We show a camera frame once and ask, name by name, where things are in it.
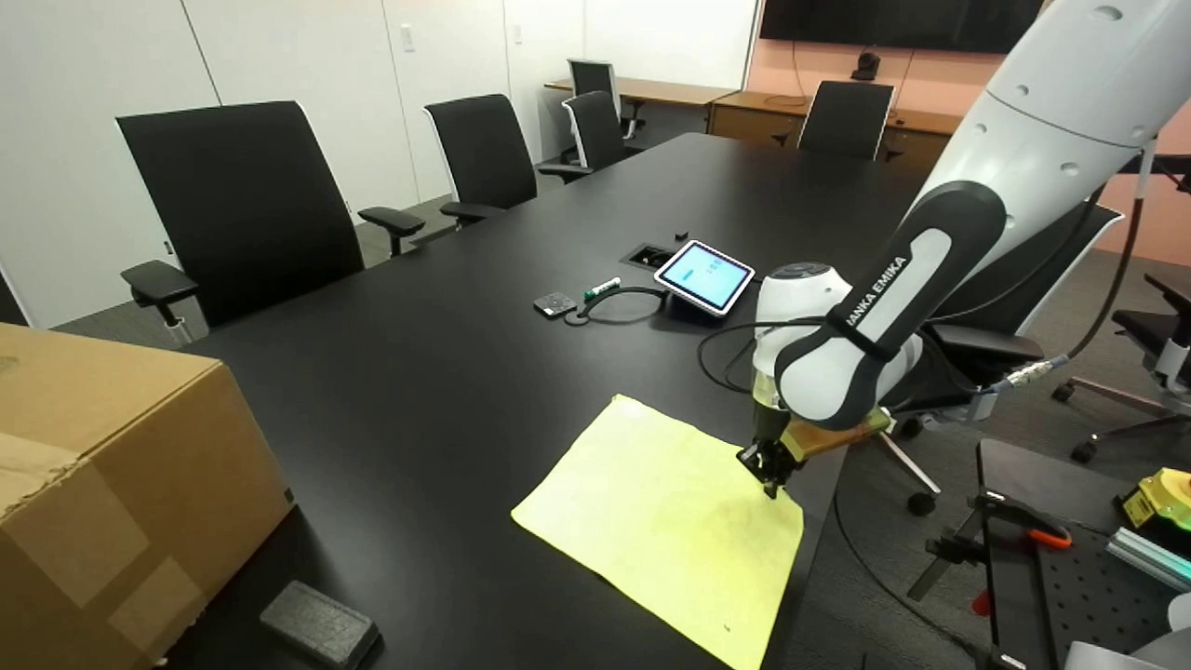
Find yellow towel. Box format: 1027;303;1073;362
508;395;807;670

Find small black phone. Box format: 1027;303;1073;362
532;293;575;318

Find right side black office chair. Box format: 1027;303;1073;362
885;202;1116;513

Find far right office chair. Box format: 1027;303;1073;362
1054;272;1191;451

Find cardboard box on table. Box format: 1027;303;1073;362
0;322;289;670

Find orange handled pliers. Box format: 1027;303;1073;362
972;488;1073;552

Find far left black office chair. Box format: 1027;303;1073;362
568;58;619;94

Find near left black office chair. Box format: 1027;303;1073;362
119;101;419;332

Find black breadboard cart plate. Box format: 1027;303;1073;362
908;437;1186;670

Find head end black office chair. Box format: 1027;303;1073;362
797;83;892;159

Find wooden sideboard cabinet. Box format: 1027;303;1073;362
539;75;983;179

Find wooden brown gripper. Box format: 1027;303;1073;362
738;404;892;499

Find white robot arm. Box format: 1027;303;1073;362
738;0;1191;492

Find white tablet on stand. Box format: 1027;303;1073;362
656;238;756;317

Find table cable port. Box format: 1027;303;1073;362
627;245;672;267

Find black cable on table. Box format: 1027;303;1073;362
560;272;682;332

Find black foam block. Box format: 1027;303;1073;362
261;580;381;670

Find wall mounted black television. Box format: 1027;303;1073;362
758;0;1041;53

